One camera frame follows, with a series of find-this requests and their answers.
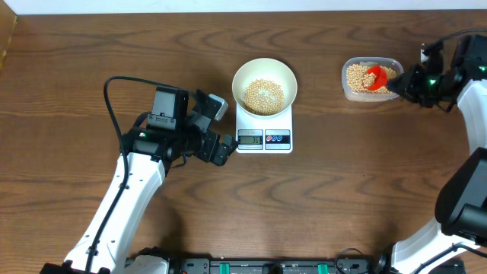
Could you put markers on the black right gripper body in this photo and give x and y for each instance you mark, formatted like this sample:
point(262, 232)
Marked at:
point(424, 87)

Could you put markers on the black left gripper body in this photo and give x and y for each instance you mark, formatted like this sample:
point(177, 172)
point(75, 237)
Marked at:
point(200, 145)

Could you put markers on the red plastic measuring scoop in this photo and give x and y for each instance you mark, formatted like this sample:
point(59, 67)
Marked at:
point(375, 78)

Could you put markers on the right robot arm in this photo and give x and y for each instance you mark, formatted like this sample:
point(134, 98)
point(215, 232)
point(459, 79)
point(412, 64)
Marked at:
point(459, 222)

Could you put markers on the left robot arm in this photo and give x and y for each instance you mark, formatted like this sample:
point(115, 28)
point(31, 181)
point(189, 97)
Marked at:
point(139, 173)

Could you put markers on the white digital kitchen scale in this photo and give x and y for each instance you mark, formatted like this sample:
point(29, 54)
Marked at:
point(264, 134)

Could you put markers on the soybeans pile in bowl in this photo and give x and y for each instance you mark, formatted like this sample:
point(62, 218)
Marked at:
point(263, 97)

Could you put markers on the white round bowl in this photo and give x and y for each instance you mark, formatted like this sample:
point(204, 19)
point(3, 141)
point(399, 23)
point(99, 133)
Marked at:
point(267, 69)

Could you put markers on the clear plastic container of soybeans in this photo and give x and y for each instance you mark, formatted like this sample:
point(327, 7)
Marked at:
point(353, 73)

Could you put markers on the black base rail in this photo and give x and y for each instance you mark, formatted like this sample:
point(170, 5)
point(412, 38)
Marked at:
point(274, 266)

